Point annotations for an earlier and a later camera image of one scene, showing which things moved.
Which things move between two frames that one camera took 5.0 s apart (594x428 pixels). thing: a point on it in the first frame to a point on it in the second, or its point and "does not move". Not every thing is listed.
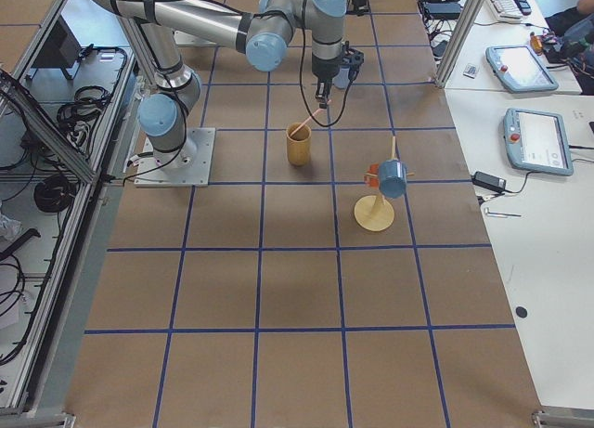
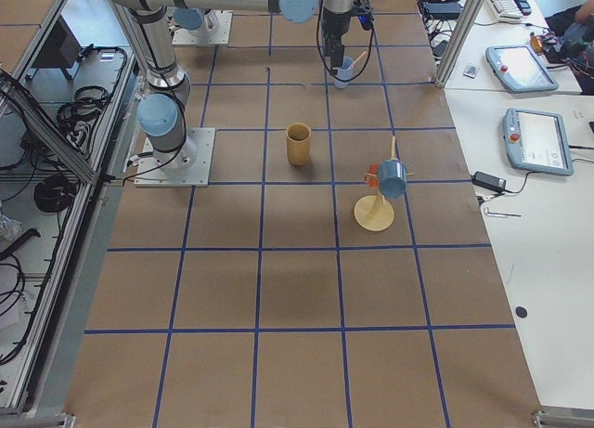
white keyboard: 503,3 does not move
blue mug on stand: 393,177 does not move
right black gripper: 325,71 to 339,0
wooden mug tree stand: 371,213 does not move
